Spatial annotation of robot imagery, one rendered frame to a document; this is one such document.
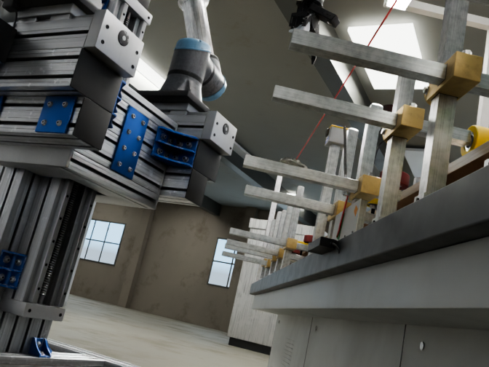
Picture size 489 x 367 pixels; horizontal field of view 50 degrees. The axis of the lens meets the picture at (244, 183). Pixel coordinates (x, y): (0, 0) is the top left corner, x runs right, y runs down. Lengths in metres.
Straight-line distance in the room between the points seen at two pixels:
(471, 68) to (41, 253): 1.06
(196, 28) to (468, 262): 1.39
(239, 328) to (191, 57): 6.96
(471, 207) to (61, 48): 0.88
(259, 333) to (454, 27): 7.40
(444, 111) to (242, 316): 7.51
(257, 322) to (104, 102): 7.26
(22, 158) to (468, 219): 1.02
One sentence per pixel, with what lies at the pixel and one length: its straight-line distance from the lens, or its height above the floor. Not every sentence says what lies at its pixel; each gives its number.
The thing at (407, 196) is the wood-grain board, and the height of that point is 0.87.
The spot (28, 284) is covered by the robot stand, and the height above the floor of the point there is 0.41.
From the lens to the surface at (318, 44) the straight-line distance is 0.99.
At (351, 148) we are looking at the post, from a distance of 1.79.
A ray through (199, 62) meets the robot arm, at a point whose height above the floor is 1.18.
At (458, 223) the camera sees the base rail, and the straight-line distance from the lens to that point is 0.79.
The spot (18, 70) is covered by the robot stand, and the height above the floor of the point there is 0.85.
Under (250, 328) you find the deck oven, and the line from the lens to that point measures 8.34.
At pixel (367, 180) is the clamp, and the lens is 1.42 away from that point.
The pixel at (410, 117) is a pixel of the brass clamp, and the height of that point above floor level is 0.94.
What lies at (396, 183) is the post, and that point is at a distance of 1.25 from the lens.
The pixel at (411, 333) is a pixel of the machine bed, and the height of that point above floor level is 0.50.
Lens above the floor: 0.44
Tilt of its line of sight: 14 degrees up
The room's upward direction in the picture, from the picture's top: 13 degrees clockwise
